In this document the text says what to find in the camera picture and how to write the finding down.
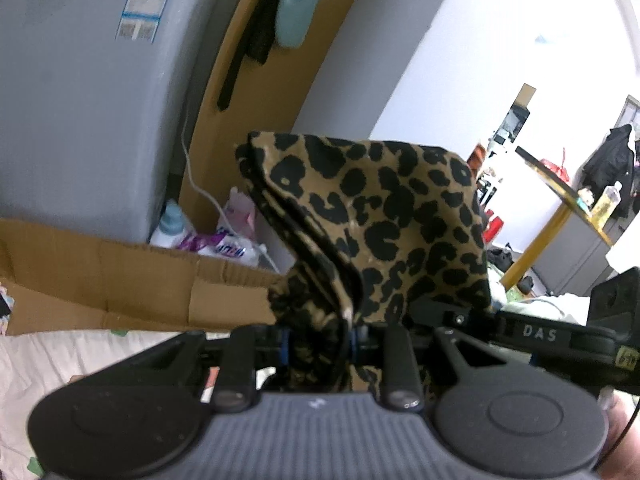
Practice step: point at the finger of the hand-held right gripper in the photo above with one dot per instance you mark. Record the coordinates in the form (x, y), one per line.
(445, 317)

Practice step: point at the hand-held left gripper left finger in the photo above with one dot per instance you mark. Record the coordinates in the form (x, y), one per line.
(284, 350)

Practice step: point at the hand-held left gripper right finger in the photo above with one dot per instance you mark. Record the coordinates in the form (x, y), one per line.
(354, 347)

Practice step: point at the leopard print garment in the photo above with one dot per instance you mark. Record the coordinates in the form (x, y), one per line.
(400, 220)

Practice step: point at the grey cabinet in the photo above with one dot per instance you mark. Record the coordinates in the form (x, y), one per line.
(575, 260)

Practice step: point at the purple white packet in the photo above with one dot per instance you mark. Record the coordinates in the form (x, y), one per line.
(220, 247)

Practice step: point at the pink white bag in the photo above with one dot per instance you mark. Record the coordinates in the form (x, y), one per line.
(240, 215)

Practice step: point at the clear plastic bottle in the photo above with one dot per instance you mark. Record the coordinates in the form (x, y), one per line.
(607, 202)

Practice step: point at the round table with gold leg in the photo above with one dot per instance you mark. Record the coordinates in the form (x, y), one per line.
(565, 185)

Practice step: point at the red bag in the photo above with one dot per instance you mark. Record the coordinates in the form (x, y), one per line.
(555, 167)

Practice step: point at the detergent bottle with blue cap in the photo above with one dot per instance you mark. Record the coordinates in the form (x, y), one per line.
(170, 225)

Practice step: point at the black hanging coat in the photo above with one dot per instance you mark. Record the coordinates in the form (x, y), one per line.
(610, 155)

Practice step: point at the white printed bed sheet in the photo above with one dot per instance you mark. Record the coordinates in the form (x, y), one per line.
(40, 360)

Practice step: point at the tall brown board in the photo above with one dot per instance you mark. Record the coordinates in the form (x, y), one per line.
(225, 110)

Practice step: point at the grey appliance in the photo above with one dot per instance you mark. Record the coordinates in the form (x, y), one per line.
(75, 110)

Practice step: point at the black hanging garment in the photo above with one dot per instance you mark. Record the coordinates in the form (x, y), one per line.
(260, 20)

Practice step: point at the teal hanging garment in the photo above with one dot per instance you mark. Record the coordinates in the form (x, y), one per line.
(300, 5)

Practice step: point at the blue white label sticker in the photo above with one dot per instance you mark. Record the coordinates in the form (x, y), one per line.
(145, 0)

